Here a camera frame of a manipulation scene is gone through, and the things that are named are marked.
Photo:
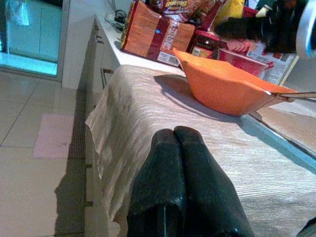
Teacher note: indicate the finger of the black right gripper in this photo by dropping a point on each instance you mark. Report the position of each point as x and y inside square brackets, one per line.
[237, 28]

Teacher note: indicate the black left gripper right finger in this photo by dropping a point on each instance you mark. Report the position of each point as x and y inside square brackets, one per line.
[205, 187]

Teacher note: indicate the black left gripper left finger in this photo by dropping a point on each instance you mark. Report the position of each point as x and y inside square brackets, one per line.
[158, 177]

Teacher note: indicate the yellow snack bag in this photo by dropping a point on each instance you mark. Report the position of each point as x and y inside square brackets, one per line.
[232, 10]

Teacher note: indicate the red plastic container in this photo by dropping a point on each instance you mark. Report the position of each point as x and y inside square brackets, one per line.
[240, 61]

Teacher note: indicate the red lidded jar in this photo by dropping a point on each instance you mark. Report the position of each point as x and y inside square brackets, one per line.
[204, 42]

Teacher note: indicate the printed paper flyer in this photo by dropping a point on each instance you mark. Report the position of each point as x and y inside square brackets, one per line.
[281, 67]

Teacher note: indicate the orange angular bowl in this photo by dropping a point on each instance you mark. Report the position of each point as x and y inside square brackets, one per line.
[222, 86]

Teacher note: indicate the red printed snack bag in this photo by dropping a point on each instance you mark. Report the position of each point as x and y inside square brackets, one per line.
[180, 8]

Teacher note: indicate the beige ribbed table cloth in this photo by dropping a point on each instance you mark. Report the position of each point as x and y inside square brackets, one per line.
[172, 113]

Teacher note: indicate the orange and red snack box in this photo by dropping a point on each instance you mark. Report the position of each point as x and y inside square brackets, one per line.
[143, 32]

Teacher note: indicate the brown placemat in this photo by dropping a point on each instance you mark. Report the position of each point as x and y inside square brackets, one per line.
[291, 126]

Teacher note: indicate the pink floor mat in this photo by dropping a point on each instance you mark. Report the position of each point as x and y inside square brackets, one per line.
[53, 135]

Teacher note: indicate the glass sliding door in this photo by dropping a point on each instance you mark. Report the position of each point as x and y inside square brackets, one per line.
[29, 32]

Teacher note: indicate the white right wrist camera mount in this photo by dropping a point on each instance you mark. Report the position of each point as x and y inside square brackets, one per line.
[304, 29]

